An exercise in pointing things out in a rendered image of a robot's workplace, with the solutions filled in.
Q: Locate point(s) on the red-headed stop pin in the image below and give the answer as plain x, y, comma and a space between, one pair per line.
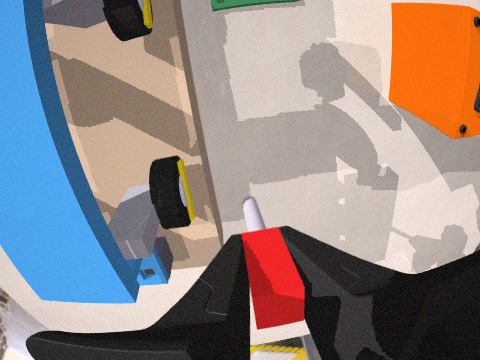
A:
277, 290

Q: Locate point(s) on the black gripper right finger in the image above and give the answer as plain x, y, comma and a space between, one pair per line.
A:
356, 310

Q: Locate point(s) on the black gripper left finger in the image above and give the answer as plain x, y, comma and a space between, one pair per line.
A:
210, 322

